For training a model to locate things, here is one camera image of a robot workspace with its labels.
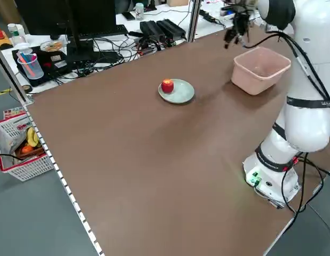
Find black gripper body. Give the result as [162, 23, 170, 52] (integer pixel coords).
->
[230, 9, 253, 36]

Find red and yellow apple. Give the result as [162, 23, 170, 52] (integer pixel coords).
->
[161, 78, 175, 94]

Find pink storage box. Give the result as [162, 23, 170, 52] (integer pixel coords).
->
[231, 46, 292, 96]

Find green plate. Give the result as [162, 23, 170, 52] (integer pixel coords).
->
[158, 78, 195, 105]

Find black power strip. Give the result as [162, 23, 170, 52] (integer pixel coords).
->
[199, 10, 217, 23]

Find black finned power supply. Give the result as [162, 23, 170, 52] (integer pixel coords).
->
[156, 19, 187, 40]
[139, 20, 166, 43]

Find white and green can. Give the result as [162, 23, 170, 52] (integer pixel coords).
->
[135, 2, 145, 21]

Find black keyboard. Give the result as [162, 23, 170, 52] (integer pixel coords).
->
[78, 24, 130, 41]

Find black monitor stand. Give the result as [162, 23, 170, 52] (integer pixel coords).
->
[65, 0, 96, 61]

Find black desktop device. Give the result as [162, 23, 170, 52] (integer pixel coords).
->
[11, 46, 75, 87]

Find bowl of snacks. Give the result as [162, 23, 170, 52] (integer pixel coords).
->
[39, 40, 64, 52]

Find black monitor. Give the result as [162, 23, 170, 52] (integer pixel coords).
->
[14, 0, 117, 36]

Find clear cup with pens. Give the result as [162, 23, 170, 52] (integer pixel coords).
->
[16, 52, 45, 81]

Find yellow bananas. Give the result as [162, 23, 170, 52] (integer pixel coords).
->
[26, 127, 40, 148]

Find colourful printed booklet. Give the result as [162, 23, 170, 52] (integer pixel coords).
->
[2, 106, 28, 119]

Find white basket with red rim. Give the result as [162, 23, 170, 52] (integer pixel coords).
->
[0, 110, 55, 182]

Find printed white bag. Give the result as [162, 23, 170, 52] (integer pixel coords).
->
[0, 117, 35, 154]

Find aluminium frame post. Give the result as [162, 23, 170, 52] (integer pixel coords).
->
[186, 0, 202, 43]
[0, 42, 35, 104]

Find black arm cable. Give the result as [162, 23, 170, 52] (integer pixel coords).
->
[266, 30, 330, 101]

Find black cable bundle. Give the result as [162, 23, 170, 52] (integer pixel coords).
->
[47, 36, 166, 86]

